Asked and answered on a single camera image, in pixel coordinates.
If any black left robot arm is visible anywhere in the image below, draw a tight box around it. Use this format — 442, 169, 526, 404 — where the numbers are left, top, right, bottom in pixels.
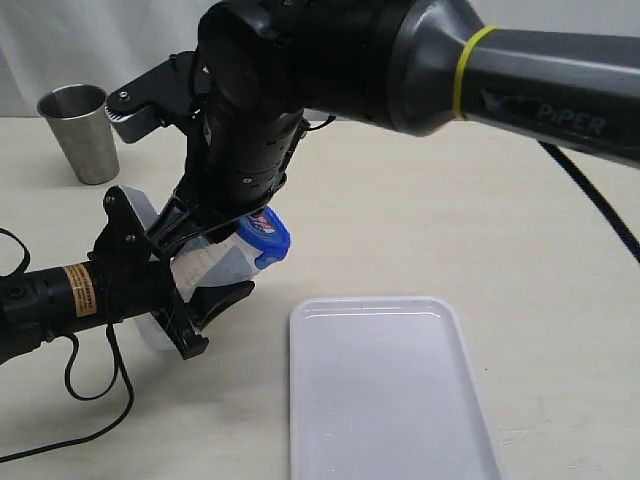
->
1, 185, 254, 361

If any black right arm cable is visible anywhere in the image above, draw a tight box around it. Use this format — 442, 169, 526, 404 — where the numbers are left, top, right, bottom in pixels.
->
537, 142, 640, 266

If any stainless steel cup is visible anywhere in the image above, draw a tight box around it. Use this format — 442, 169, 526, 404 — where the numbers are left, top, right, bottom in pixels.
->
37, 84, 120, 185

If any blue container lid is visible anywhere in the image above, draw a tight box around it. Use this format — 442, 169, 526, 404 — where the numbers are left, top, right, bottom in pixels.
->
236, 207, 291, 270

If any white rectangular tray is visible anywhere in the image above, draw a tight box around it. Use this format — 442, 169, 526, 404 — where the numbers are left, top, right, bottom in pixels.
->
288, 296, 506, 479

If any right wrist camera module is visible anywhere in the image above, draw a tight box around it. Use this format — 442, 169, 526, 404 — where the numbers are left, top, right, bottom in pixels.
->
105, 51, 209, 144

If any clear tall plastic container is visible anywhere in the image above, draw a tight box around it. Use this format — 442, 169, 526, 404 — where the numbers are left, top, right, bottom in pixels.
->
170, 233, 262, 302

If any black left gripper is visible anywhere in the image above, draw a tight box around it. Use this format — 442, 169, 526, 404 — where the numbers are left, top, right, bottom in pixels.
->
89, 185, 255, 359

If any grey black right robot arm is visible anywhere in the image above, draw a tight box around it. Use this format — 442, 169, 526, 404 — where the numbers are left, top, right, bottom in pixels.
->
149, 1, 639, 257

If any white backdrop curtain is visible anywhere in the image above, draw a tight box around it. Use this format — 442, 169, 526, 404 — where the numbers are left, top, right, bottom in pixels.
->
1, 0, 639, 117

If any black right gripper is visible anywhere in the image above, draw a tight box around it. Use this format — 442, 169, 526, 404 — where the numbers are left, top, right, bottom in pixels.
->
146, 108, 303, 260

